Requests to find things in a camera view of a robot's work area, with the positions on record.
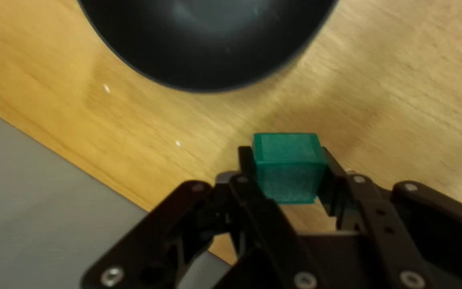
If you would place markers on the black bowl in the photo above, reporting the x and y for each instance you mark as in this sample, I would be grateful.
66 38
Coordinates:
204 38

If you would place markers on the green block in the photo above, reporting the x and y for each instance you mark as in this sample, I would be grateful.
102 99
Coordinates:
289 166

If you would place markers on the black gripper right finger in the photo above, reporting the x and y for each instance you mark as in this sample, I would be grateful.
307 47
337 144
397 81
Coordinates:
402 230

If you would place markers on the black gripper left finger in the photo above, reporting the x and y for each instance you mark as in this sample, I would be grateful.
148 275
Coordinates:
252 226

